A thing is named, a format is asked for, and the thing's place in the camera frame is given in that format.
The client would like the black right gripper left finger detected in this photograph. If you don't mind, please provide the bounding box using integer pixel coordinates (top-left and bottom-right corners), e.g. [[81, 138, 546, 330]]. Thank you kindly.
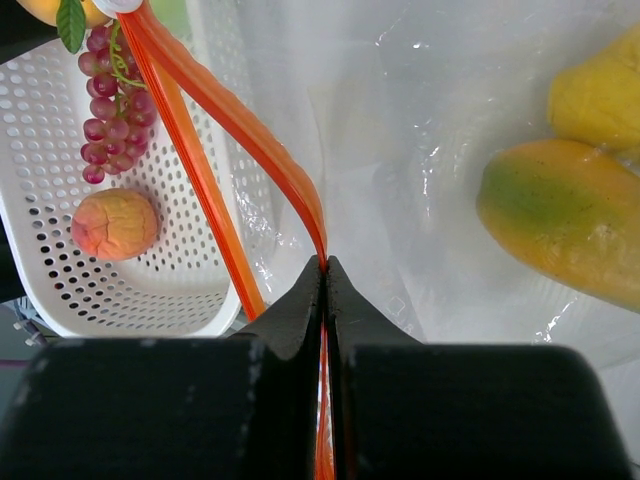
[[1, 259, 323, 479]]

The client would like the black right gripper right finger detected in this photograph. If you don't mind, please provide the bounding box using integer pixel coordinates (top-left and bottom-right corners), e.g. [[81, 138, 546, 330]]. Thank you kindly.
[[326, 257, 633, 479]]

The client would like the pink peach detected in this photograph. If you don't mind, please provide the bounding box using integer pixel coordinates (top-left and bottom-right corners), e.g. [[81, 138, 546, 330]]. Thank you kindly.
[[70, 188, 158, 261]]

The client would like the yellow green mango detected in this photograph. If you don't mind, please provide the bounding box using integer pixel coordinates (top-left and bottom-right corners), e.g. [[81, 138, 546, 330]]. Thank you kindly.
[[476, 139, 639, 311]]

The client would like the clear orange zip bag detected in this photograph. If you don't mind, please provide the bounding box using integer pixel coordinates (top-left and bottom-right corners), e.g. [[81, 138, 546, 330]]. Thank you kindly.
[[94, 0, 640, 480]]

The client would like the red grape bunch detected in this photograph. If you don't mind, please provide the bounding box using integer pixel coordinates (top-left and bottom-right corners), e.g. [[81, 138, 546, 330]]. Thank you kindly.
[[78, 21, 157, 185]]

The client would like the yellow pear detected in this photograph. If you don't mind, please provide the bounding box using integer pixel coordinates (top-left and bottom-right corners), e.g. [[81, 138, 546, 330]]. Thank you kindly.
[[547, 24, 639, 162]]

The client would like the orange peach with leaf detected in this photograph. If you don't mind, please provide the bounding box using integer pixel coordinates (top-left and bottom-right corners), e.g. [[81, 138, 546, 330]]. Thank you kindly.
[[17, 0, 110, 54]]

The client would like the white perforated plastic basket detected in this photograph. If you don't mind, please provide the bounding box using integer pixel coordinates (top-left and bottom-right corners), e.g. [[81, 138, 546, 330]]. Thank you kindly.
[[0, 29, 274, 339]]

